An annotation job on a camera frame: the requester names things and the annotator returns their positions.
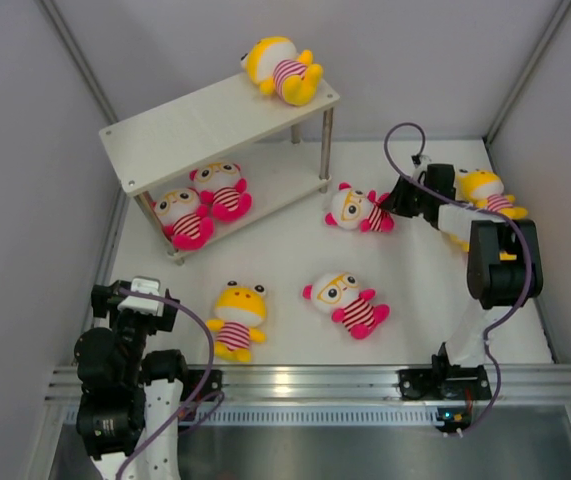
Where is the white two-tier shelf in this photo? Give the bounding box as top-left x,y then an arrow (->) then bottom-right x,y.
99,73 -> 340,240

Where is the yellow frog plush front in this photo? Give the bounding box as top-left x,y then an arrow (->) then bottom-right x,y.
206,280 -> 267,363

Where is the right corner aluminium post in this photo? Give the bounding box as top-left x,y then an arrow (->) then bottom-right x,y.
483,0 -> 571,147

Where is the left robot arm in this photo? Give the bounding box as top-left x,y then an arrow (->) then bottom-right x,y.
74,277 -> 191,479

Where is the corner aluminium post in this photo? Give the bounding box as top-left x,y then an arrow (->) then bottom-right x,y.
35,0 -> 118,124
483,0 -> 571,147

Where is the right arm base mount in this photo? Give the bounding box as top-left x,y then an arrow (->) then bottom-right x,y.
398,351 -> 492,435

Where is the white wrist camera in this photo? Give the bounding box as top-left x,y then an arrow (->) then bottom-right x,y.
412,154 -> 432,184
117,277 -> 164,317

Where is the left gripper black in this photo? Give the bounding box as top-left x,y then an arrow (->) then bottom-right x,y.
92,280 -> 177,386

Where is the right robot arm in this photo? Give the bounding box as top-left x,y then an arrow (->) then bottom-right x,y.
381,163 -> 543,397

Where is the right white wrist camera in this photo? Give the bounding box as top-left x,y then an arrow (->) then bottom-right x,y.
412,154 -> 432,184

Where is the pink plush shelf left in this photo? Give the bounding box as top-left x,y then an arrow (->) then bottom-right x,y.
153,188 -> 215,251

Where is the yellow plush right back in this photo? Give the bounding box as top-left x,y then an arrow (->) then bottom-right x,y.
456,169 -> 529,220

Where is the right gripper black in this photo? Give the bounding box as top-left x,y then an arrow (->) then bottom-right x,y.
380,175 -> 433,218

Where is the yellow plush right front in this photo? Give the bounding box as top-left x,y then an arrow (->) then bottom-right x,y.
449,234 -> 470,253

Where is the left corner aluminium post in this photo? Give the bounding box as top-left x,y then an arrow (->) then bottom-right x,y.
35,0 -> 118,124

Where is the pink plush shelf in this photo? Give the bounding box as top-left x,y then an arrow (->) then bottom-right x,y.
189,161 -> 253,223
153,188 -> 215,251

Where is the white slotted cable duct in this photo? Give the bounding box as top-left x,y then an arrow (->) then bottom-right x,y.
179,404 -> 444,427

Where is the aluminium front rail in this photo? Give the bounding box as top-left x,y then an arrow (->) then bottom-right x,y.
44,364 -> 571,401

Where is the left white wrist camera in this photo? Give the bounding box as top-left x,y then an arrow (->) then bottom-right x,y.
117,277 -> 164,317

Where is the yellow plush on shelf top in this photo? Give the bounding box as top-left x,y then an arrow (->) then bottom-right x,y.
240,36 -> 324,107

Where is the pink plush with glasses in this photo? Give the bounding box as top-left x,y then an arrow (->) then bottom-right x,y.
323,182 -> 395,233

